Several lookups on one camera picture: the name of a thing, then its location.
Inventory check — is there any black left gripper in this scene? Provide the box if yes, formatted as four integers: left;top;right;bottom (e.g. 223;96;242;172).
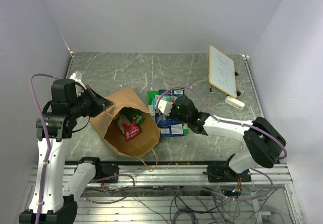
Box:
70;84;114;118

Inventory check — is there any green cassava chips bag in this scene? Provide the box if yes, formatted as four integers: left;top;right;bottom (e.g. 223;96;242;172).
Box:
147;90;190;135

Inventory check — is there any red snack packet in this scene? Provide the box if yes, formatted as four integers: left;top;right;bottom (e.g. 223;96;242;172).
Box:
123;121;140;142

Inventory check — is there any brown paper bag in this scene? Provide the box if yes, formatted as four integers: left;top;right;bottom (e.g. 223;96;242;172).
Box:
90;86;160;165

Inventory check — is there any teal snack packet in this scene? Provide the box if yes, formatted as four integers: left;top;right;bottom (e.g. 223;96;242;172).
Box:
153;95;177;106

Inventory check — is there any yellow green snack packet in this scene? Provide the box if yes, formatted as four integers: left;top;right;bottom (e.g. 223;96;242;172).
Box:
114;107;146;134

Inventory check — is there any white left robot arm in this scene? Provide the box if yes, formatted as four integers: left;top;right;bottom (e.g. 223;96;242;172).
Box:
19;79;113;223

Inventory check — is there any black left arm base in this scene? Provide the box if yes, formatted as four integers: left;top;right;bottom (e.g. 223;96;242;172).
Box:
90;162;119;183

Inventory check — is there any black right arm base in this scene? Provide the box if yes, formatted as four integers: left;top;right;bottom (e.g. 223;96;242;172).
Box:
202;164;251;183

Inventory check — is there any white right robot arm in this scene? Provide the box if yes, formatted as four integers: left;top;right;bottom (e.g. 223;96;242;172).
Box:
163;96;287;182

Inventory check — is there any white board eraser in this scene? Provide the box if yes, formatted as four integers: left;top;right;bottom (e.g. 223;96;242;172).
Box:
225;96;245;109

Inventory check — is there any yellow framed whiteboard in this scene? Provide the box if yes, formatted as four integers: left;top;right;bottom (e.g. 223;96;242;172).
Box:
208;45;238;98

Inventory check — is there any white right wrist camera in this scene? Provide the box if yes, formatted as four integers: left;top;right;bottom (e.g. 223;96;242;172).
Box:
156;99;174;116

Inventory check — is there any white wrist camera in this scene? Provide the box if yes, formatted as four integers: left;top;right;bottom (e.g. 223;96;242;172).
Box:
156;99;174;116
69;71;85;96

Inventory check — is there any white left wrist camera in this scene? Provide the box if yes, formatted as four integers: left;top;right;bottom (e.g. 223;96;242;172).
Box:
69;71;85;96

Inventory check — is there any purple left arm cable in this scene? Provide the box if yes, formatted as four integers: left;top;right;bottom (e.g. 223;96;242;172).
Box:
30;73;136;224

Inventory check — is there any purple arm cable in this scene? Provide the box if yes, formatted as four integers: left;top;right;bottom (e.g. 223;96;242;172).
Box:
30;73;136;224
155;86;288;201

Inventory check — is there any aluminium frame rail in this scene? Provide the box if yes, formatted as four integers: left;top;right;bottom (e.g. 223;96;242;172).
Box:
27;164;293;186

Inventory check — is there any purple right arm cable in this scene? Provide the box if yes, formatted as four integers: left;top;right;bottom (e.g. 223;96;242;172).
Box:
155;86;288;201

